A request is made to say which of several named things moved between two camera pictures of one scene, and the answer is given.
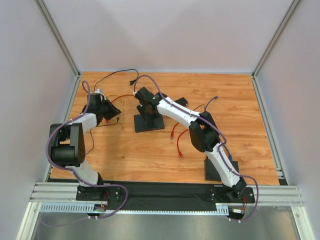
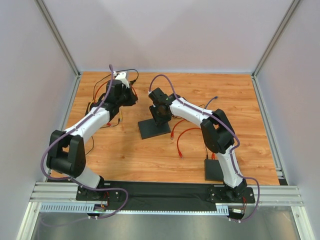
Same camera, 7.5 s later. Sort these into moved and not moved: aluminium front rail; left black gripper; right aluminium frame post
Moved: left black gripper
Not moved: right aluminium frame post; aluminium front rail
